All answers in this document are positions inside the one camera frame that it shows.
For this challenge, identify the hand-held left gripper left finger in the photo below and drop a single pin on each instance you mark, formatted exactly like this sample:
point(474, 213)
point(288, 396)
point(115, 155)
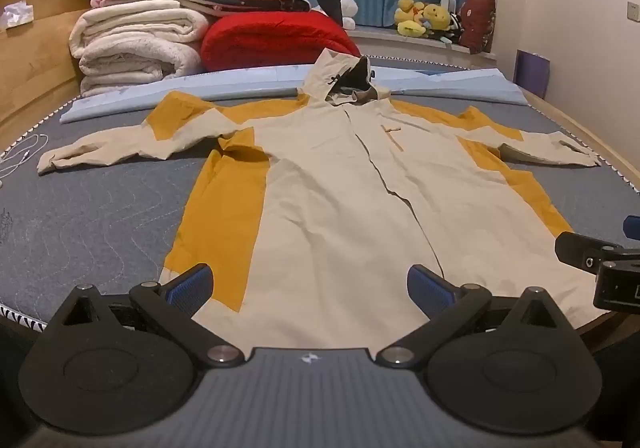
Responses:
point(192, 287)

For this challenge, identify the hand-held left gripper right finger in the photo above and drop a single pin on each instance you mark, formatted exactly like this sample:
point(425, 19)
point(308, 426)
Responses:
point(429, 289)

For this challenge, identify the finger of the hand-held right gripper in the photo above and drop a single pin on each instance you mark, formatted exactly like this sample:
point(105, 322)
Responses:
point(633, 228)
point(585, 253)

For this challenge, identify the grey quilted mattress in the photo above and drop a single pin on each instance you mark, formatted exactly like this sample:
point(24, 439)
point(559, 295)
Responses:
point(100, 218)

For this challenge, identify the light blue folded sheet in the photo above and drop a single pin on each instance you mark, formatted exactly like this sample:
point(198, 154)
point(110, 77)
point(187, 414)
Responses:
point(225, 88)

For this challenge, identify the cream fleecy folded blanket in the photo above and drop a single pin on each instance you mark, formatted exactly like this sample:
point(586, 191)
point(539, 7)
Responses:
point(135, 65)

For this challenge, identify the dark red cushion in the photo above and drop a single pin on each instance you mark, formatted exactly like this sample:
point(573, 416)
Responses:
point(477, 23)

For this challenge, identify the red folded quilt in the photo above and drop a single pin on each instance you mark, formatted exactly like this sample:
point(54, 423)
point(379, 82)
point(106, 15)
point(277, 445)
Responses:
point(270, 40)

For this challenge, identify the black white striped plush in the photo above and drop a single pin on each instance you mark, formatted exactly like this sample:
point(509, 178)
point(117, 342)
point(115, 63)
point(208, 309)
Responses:
point(455, 28)

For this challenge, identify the yellow bear plush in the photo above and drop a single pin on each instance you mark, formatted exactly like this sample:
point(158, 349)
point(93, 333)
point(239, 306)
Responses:
point(438, 17)

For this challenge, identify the yellow duck plush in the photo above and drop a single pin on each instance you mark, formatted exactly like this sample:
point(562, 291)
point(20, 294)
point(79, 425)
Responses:
point(409, 15)

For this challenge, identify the white plush toy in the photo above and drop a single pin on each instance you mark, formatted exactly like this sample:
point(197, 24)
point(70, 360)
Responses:
point(349, 10)

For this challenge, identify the navy trimmed folded sheet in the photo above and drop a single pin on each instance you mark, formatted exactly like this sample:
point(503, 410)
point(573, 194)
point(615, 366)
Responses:
point(250, 3)

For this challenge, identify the wall switch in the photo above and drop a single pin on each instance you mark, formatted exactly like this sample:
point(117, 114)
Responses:
point(634, 11)

